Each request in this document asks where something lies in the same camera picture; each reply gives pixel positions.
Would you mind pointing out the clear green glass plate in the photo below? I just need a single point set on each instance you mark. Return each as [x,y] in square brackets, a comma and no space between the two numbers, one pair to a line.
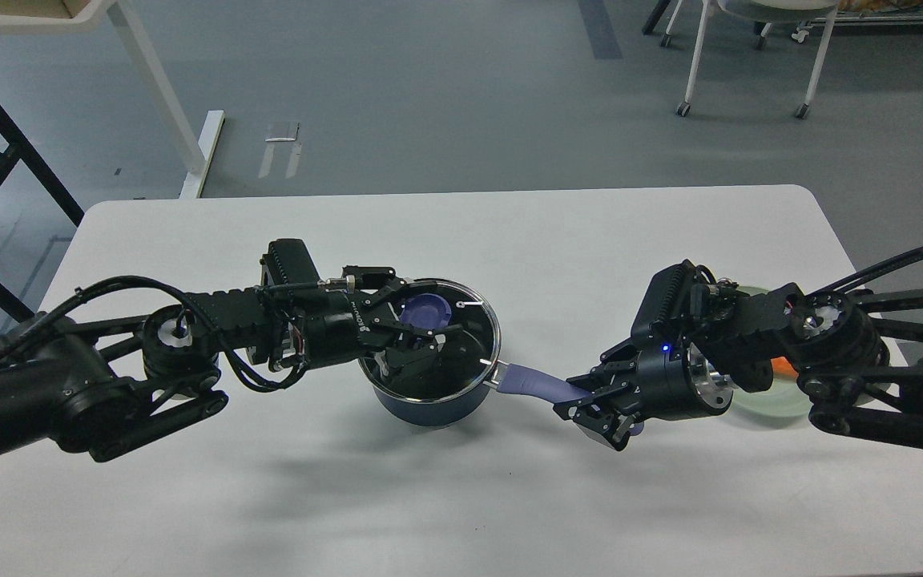
[780,406]

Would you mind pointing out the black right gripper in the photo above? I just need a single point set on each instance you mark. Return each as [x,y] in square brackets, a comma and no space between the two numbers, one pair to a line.
[629,386]

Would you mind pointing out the metal cart base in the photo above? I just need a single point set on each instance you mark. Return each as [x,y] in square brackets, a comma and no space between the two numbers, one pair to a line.
[879,15]

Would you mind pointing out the orange toy carrot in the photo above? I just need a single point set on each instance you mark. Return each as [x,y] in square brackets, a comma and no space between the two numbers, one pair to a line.
[783,369]

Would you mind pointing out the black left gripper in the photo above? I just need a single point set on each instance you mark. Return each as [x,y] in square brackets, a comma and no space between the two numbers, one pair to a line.
[345,318]

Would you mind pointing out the blue saucepan with handle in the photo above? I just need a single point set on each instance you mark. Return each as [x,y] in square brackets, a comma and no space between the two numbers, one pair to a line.
[447,394]

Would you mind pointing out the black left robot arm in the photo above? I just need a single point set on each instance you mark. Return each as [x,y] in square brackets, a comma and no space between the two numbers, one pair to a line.
[129,360]

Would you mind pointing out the glass lid with blue knob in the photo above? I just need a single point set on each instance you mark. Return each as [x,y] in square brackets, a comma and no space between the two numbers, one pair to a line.
[444,339]

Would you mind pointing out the white table leg frame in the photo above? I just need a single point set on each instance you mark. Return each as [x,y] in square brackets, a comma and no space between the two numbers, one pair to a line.
[196,148]

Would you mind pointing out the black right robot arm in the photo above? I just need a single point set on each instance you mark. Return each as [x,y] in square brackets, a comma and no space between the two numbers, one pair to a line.
[696,338]

